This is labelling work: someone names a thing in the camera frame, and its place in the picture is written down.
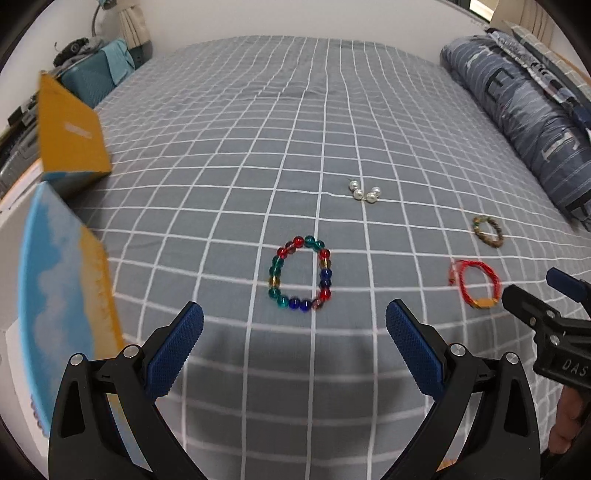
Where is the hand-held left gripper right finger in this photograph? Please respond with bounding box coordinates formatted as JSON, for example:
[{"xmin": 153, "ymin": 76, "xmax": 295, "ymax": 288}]
[{"xmin": 379, "ymin": 298, "xmax": 542, "ymax": 480}]

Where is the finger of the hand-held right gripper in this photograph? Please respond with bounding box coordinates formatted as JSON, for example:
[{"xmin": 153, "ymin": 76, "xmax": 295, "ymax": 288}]
[
  {"xmin": 546, "ymin": 267, "xmax": 591, "ymax": 320},
  {"xmin": 502, "ymin": 284, "xmax": 563, "ymax": 343}
]

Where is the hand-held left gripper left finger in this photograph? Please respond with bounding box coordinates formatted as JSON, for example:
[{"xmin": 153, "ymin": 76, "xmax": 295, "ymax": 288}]
[{"xmin": 48, "ymin": 301, "xmax": 211, "ymax": 480}]

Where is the red string bracelet amber tube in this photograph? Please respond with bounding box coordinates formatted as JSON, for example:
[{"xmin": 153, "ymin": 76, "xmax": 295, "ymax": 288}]
[{"xmin": 447, "ymin": 259, "xmax": 502, "ymax": 310}]

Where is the brown wooden bead bracelet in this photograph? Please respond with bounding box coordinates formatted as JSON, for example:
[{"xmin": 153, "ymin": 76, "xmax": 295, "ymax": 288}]
[{"xmin": 471, "ymin": 216, "xmax": 505, "ymax": 248}]

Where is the blue yellow cardboard box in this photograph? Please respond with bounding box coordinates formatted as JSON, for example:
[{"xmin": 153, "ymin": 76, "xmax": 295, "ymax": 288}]
[{"xmin": 17, "ymin": 71, "xmax": 126, "ymax": 468}]

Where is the multicolour glass bead bracelet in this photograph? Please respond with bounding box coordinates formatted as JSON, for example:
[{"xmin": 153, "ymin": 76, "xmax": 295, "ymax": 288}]
[{"xmin": 268, "ymin": 235, "xmax": 334, "ymax": 314}]

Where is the white pearl bracelet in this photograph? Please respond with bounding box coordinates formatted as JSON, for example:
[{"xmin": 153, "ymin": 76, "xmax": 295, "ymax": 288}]
[{"xmin": 348, "ymin": 179, "xmax": 382, "ymax": 204}]

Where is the person's right hand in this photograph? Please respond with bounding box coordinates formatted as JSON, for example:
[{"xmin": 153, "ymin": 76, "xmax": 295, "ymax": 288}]
[{"xmin": 549, "ymin": 385, "xmax": 591, "ymax": 459}]

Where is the blue striped pillow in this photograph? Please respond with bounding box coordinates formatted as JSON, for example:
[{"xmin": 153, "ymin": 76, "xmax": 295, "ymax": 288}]
[{"xmin": 440, "ymin": 34, "xmax": 591, "ymax": 228}]

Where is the dark patterned cloth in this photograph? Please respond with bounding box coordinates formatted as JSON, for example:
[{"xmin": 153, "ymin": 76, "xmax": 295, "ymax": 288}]
[{"xmin": 485, "ymin": 27, "xmax": 591, "ymax": 139}]

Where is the grey checked bed sheet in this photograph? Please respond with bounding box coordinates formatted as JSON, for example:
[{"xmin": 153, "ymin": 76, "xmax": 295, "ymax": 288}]
[{"xmin": 69, "ymin": 34, "xmax": 591, "ymax": 480}]

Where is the teal suitcase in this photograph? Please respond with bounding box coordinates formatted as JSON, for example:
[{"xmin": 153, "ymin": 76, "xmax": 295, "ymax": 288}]
[{"xmin": 60, "ymin": 39, "xmax": 139, "ymax": 110}]

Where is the teal cloth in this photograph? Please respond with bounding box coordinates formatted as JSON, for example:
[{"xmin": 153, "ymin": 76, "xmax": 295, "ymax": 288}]
[{"xmin": 102, "ymin": 39, "xmax": 140, "ymax": 86}]

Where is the dark cloth bundle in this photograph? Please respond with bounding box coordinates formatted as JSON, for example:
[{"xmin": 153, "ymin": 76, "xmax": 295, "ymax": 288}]
[{"xmin": 52, "ymin": 37, "xmax": 108, "ymax": 68}]

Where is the beige curtain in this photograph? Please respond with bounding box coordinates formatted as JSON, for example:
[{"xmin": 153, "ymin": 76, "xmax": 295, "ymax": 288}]
[{"xmin": 117, "ymin": 0, "xmax": 154, "ymax": 48}]

